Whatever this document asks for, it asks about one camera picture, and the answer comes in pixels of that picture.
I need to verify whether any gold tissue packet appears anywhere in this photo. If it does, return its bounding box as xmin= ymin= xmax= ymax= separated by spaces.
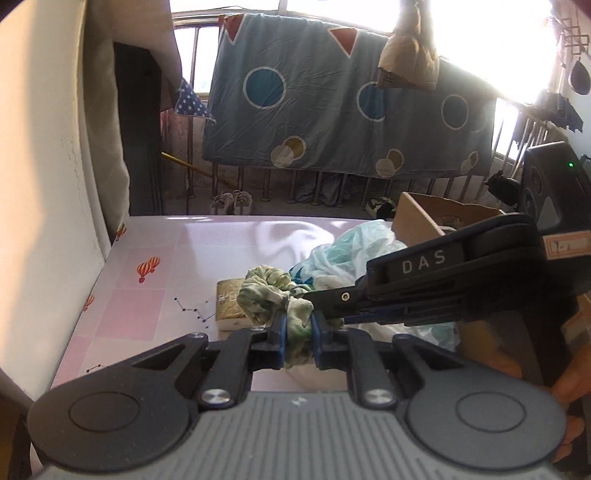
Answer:
xmin=215 ymin=278 xmax=252 ymax=332

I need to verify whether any green white scrunchie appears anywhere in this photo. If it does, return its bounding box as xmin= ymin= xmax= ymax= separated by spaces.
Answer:
xmin=236 ymin=265 xmax=314 ymax=368

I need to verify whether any person right hand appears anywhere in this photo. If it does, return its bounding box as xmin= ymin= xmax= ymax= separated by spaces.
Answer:
xmin=479 ymin=343 xmax=591 ymax=464

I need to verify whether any white teal plastic bag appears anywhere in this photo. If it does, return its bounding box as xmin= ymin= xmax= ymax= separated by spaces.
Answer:
xmin=287 ymin=219 xmax=461 ymax=393

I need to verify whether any brown cardboard box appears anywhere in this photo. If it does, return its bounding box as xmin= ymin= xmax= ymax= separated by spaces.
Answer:
xmin=392 ymin=192 xmax=503 ymax=247

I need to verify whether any white sneakers pair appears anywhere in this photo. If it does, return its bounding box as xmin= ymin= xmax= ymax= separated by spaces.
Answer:
xmin=211 ymin=190 xmax=253 ymax=216

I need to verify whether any black hanging cap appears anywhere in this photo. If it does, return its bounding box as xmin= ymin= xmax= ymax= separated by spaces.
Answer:
xmin=568 ymin=59 xmax=591 ymax=96

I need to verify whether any yellow broom stick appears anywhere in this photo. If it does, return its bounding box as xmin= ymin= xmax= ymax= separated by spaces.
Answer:
xmin=160 ymin=152 xmax=218 ymax=179

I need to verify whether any tan hanging garment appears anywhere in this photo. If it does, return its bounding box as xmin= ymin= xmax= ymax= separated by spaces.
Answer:
xmin=377 ymin=1 xmax=440 ymax=93

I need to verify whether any blue circle pattern blanket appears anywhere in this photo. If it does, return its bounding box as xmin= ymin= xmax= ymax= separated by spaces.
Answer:
xmin=202 ymin=14 xmax=496 ymax=179

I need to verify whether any navy star fabric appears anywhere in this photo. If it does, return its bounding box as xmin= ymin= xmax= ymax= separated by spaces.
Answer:
xmin=173 ymin=79 xmax=216 ymax=123

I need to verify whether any black cabinet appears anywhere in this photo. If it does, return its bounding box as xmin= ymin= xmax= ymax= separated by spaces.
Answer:
xmin=114 ymin=42 xmax=163 ymax=216

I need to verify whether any beige curtain cloth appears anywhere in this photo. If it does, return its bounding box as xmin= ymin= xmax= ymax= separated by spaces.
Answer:
xmin=81 ymin=1 xmax=182 ymax=240

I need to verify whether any black bag on rail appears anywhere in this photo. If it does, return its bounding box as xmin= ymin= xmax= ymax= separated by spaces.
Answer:
xmin=484 ymin=170 xmax=521 ymax=207

